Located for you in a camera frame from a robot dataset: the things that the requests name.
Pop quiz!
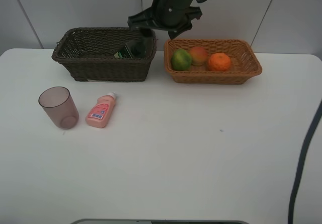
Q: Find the pink lotion bottle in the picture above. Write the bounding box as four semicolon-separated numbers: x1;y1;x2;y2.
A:
86;93;117;128

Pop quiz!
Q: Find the green mango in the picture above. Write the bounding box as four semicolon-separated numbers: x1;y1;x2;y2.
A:
171;48;192;71

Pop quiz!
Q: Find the translucent purple plastic cup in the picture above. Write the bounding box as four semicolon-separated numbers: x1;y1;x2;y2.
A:
38;87;79;129

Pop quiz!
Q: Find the dark green bottle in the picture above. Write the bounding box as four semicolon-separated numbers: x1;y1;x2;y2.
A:
114;39;146;59

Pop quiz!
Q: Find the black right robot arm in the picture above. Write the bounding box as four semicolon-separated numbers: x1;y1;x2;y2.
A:
128;0;207;53

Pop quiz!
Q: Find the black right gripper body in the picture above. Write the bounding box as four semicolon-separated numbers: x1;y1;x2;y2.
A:
128;0;202;31

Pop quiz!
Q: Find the orange mandarin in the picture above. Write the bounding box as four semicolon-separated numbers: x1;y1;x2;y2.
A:
207;53;231;71

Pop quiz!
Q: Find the dark brown wicker basket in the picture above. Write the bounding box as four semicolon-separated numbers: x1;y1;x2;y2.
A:
52;27;156;82

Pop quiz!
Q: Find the light orange wicker basket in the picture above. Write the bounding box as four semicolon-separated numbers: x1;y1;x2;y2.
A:
164;38;262;85

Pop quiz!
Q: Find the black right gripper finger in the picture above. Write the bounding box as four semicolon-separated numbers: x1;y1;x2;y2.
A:
139;28;153;58
168;27;192;39

